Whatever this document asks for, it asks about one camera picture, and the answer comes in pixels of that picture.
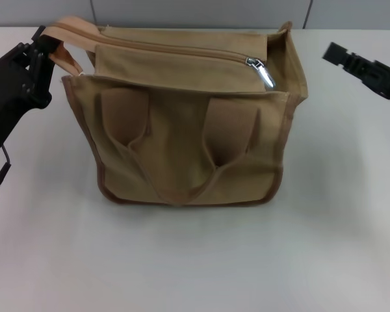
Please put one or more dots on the khaki canvas food bag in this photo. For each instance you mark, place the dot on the khaki canvas food bag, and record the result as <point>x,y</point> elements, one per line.
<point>182,139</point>

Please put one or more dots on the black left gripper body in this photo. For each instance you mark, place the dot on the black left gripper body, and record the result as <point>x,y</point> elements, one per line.
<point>6,104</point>

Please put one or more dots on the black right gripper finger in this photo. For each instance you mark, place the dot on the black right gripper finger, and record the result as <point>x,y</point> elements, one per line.
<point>373,76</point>

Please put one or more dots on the silver metal zipper pull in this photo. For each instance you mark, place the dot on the silver metal zipper pull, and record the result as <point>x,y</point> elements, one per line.
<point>266,76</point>

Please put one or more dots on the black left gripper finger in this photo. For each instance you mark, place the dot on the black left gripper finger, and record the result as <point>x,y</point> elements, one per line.
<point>40,71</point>
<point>24,48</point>

